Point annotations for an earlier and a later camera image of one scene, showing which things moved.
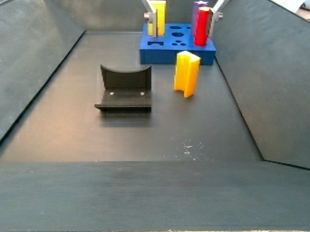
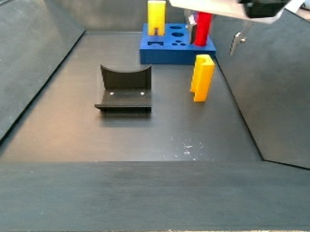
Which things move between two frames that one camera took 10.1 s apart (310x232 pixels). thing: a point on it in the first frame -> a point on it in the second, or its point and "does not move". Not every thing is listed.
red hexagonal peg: x=202 y=26 does not move
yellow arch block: x=160 y=6 does not move
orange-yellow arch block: x=188 y=71 -> x=202 y=76
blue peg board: x=160 y=50 does not move
